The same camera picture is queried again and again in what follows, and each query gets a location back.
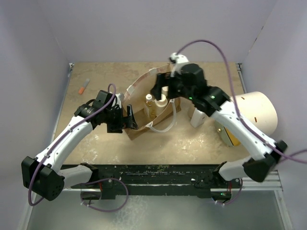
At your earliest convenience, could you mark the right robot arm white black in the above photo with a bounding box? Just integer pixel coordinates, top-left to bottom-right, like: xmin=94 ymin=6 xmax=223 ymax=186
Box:
xmin=150 ymin=63 xmax=287 ymax=187

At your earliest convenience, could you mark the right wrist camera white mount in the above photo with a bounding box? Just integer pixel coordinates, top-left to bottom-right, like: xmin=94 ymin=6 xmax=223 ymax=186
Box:
xmin=169 ymin=53 xmax=189 ymax=77

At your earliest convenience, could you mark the cream round bottle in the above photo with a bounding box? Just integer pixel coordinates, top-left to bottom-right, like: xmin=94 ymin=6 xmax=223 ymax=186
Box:
xmin=154 ymin=94 xmax=168 ymax=115

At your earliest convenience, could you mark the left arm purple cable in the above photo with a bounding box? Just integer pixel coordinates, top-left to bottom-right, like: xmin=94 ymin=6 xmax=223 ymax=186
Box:
xmin=27 ymin=83 xmax=117 ymax=207

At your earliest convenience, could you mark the small orange capped tube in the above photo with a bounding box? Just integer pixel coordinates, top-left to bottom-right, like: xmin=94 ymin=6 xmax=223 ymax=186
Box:
xmin=78 ymin=79 xmax=90 ymax=94

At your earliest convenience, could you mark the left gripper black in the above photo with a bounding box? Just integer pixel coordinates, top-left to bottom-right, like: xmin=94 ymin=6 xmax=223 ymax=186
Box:
xmin=104 ymin=105 xmax=138 ymax=134

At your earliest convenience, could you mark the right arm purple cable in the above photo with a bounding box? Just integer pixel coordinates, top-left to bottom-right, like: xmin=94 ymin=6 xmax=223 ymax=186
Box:
xmin=176 ymin=40 xmax=307 ymax=165

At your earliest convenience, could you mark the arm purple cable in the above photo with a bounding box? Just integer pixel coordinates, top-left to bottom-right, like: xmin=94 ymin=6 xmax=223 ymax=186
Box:
xmin=176 ymin=40 xmax=307 ymax=165
xmin=27 ymin=83 xmax=117 ymax=207

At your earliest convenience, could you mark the brown burlap canvas bag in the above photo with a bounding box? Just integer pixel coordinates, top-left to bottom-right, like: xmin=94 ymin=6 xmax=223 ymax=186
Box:
xmin=122 ymin=64 xmax=181 ymax=140

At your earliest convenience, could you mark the cream cylinder with orange lid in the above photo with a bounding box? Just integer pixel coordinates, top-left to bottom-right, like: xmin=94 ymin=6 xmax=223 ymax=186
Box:
xmin=214 ymin=92 xmax=278 ymax=147

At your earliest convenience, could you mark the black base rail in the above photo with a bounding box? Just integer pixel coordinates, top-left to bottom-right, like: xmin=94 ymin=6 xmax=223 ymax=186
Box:
xmin=72 ymin=164 xmax=241 ymax=200

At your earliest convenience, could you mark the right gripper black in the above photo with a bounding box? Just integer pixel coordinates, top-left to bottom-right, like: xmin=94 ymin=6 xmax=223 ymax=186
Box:
xmin=151 ymin=71 xmax=196 ymax=101

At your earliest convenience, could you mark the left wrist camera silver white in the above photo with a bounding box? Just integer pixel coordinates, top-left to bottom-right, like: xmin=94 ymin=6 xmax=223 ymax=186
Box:
xmin=117 ymin=93 xmax=125 ymax=101

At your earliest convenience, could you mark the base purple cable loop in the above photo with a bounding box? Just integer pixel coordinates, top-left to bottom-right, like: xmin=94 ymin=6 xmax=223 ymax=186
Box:
xmin=80 ymin=177 xmax=130 ymax=213

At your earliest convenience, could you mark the beige jar at bag rear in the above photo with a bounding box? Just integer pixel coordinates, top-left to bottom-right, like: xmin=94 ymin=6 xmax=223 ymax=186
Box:
xmin=162 ymin=86 xmax=168 ymax=97

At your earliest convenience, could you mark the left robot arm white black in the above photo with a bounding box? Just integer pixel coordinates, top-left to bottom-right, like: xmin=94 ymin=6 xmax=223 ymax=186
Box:
xmin=21 ymin=90 xmax=138 ymax=201

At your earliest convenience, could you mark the clear amber liquid bottle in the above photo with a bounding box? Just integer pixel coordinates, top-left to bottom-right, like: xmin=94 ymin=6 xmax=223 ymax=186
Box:
xmin=144 ymin=94 xmax=156 ymax=119

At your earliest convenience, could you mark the white bottle with black cap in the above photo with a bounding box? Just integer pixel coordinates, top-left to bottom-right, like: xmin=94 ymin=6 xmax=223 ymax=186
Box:
xmin=190 ymin=108 xmax=206 ymax=128

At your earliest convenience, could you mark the aluminium frame rail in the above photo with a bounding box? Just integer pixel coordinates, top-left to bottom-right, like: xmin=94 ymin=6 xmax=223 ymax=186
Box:
xmin=236 ymin=62 xmax=283 ymax=192

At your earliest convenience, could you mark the tan pump lotion bottle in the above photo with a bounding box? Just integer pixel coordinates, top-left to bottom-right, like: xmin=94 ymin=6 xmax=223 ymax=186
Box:
xmin=188 ymin=105 xmax=195 ymax=118

